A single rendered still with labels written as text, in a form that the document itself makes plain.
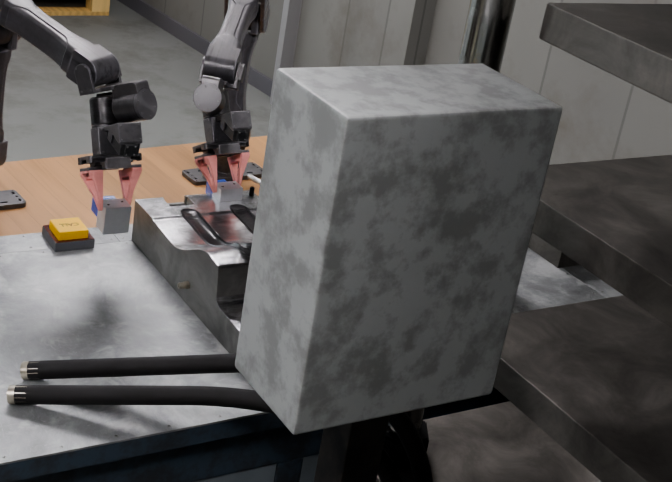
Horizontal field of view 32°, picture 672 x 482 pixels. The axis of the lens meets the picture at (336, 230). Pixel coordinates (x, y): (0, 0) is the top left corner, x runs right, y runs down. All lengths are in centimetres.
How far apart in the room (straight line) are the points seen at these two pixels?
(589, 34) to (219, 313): 88
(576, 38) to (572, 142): 287
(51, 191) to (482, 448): 113
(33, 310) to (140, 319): 19
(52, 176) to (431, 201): 148
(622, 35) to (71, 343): 106
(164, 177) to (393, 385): 139
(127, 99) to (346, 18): 329
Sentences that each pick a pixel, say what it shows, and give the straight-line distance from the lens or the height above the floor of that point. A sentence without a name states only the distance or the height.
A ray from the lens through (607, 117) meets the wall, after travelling 431.
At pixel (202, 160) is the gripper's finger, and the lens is 245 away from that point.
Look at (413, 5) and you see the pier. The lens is 486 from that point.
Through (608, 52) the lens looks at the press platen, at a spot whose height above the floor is 151.
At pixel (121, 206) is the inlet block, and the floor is 96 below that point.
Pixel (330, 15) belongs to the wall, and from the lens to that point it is 548.
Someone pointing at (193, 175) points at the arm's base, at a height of 81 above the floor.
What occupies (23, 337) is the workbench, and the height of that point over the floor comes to 80.
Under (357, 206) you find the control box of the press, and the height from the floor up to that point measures 137.
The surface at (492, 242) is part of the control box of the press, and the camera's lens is 144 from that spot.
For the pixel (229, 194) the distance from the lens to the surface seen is 243.
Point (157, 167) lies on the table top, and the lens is 280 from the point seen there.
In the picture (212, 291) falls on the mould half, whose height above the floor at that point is 88.
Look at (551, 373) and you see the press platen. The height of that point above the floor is 104.
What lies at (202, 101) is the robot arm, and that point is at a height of 109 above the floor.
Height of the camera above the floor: 187
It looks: 24 degrees down
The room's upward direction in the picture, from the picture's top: 10 degrees clockwise
